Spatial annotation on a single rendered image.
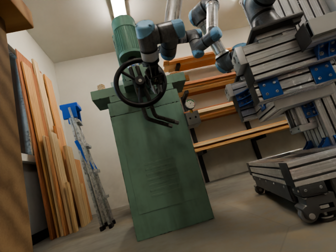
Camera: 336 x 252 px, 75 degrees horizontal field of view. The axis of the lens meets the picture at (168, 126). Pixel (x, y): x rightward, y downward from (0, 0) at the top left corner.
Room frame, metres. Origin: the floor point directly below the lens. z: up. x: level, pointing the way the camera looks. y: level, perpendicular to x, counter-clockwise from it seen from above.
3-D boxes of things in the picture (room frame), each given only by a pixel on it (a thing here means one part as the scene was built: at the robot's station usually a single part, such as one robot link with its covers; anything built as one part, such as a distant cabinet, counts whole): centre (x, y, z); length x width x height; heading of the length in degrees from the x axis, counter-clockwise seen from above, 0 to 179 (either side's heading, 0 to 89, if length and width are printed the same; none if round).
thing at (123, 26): (1.45, 0.12, 1.32); 0.18 x 0.18 x 0.31
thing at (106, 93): (1.34, 0.11, 0.87); 0.61 x 0.30 x 0.06; 97
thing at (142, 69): (1.26, 0.10, 0.91); 0.15 x 0.14 x 0.09; 97
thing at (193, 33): (1.32, -0.32, 1.12); 0.11 x 0.08 x 0.09; 97
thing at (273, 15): (0.98, -0.60, 0.87); 0.15 x 0.15 x 0.10
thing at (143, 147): (1.57, 0.14, 0.35); 0.58 x 0.45 x 0.71; 7
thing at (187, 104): (1.27, -0.16, 0.65); 0.06 x 0.04 x 0.08; 97
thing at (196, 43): (1.30, -0.33, 1.03); 0.11 x 0.08 x 0.11; 45
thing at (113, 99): (1.39, 0.12, 0.82); 0.40 x 0.21 x 0.04; 97
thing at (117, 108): (1.57, 0.14, 0.76); 0.57 x 0.45 x 0.09; 7
